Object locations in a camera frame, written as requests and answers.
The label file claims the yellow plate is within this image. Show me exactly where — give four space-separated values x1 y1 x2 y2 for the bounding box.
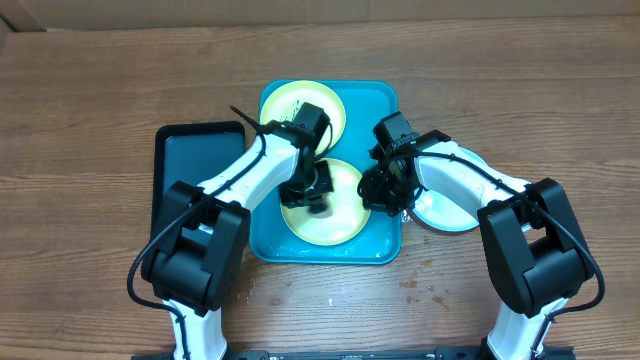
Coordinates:
259 80 346 155
281 158 370 246

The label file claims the light blue plate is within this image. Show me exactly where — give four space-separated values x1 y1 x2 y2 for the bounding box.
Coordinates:
414 141 487 232

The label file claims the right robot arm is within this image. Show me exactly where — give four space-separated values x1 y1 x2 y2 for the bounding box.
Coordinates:
358 131 602 359

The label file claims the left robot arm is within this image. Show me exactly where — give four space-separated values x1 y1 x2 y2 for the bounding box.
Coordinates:
127 120 333 359

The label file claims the teal tray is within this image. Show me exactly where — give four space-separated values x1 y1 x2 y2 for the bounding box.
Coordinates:
250 80 402 265

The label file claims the black tray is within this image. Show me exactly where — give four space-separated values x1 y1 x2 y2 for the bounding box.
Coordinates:
151 121 245 228

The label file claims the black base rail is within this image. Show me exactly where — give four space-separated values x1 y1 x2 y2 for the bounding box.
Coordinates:
131 346 576 360

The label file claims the cardboard wall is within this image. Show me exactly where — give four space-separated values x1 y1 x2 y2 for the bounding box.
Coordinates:
1 0 639 32

